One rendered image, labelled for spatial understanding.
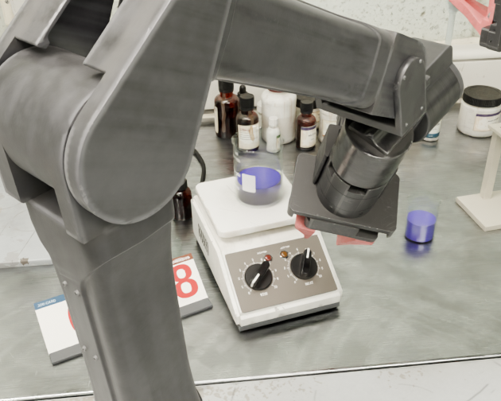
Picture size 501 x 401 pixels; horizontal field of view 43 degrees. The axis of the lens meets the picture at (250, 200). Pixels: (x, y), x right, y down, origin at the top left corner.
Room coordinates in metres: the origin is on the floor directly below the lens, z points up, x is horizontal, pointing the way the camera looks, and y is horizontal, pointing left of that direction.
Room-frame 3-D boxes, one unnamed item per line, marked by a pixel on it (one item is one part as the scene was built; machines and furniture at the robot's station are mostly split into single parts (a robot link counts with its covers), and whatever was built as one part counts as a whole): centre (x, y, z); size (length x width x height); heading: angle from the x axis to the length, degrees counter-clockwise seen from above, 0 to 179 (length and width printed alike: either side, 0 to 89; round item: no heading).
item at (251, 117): (0.96, 0.00, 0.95); 0.04 x 0.04 x 0.10
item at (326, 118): (0.99, -0.14, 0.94); 0.05 x 0.05 x 0.09
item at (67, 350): (0.53, 0.19, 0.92); 0.09 x 0.06 x 0.04; 117
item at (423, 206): (0.70, -0.23, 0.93); 0.04 x 0.04 x 0.06
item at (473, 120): (1.02, -0.41, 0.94); 0.07 x 0.07 x 0.07
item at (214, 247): (0.64, -0.01, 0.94); 0.22 x 0.13 x 0.08; 18
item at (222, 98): (1.02, 0.04, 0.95); 0.04 x 0.04 x 0.11
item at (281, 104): (1.00, -0.05, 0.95); 0.06 x 0.06 x 0.11
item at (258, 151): (0.67, -0.01, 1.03); 0.07 x 0.06 x 0.08; 17
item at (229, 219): (0.67, 0.00, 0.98); 0.12 x 0.12 x 0.01; 18
